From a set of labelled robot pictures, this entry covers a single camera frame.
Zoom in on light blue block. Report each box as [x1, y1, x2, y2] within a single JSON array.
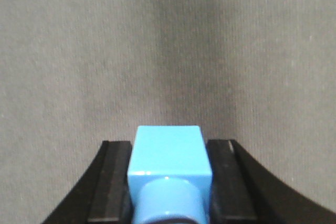
[[127, 125, 213, 223]]

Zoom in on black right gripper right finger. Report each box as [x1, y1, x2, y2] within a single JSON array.
[[206, 140, 335, 223]]

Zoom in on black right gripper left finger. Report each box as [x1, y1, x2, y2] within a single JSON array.
[[44, 141, 132, 223]]

